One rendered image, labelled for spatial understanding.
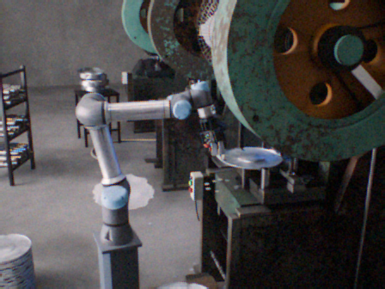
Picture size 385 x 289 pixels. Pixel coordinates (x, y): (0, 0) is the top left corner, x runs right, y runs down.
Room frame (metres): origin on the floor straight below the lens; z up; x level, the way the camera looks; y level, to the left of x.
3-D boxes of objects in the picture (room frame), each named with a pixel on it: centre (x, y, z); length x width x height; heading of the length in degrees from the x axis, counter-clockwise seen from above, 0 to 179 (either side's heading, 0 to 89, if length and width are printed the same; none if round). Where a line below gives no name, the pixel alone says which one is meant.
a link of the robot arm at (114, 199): (1.83, 0.34, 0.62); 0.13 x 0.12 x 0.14; 4
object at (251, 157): (1.98, -0.27, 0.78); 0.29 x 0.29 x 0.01
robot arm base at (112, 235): (1.82, 0.34, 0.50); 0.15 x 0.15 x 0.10
